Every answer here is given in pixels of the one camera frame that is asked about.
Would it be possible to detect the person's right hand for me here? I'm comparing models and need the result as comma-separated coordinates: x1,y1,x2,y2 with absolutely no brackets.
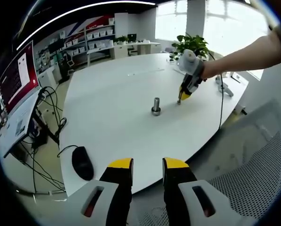
200,60,222,82

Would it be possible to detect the white low cabinet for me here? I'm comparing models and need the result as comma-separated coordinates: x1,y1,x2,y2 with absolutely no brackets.
38,68,61,89

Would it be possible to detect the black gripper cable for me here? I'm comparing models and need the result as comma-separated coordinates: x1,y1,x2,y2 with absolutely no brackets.
206,52,225,129

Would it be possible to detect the white ceiling light strip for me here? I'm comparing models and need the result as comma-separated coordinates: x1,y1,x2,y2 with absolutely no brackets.
16,1,156,51

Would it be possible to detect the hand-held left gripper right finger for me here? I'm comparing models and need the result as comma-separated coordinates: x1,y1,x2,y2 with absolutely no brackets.
162,157,235,226

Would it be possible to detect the green potted plant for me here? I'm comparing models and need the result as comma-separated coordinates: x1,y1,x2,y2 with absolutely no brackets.
171,32,210,59

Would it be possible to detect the large black screen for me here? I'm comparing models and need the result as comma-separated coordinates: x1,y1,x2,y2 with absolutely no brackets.
48,40,64,54

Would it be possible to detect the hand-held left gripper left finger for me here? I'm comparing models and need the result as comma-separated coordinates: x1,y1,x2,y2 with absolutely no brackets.
64,157,134,226

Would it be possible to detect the white mesh office chair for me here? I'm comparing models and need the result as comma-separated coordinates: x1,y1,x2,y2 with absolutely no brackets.
130,98,281,226

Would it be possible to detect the black computer mouse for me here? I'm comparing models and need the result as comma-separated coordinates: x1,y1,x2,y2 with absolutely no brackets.
72,146,95,181

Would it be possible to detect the thick metal threaded stud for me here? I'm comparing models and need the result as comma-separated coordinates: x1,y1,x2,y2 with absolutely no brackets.
151,97,162,117

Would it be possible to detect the small white side desk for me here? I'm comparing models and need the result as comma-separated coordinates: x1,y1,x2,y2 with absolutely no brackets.
0,88,43,159

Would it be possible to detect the computer monitor with red screen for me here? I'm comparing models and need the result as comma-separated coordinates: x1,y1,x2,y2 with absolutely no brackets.
0,40,41,116

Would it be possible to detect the small green desk plant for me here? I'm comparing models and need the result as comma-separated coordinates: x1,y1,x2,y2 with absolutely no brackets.
114,35,129,45

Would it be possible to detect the shelving unit with white bins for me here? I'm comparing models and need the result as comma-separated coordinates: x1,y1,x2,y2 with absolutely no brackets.
46,14,115,64

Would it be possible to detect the black mouse cable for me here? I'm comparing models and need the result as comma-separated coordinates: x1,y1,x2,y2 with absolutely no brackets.
57,145,81,158

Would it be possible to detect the bundle of black cables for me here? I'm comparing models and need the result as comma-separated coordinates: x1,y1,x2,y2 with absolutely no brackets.
22,86,68,196

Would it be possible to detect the large bright window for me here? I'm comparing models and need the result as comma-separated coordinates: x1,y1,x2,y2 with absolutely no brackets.
155,0,270,57

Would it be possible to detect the long white office desk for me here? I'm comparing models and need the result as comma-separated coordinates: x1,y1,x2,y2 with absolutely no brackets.
87,41,161,62

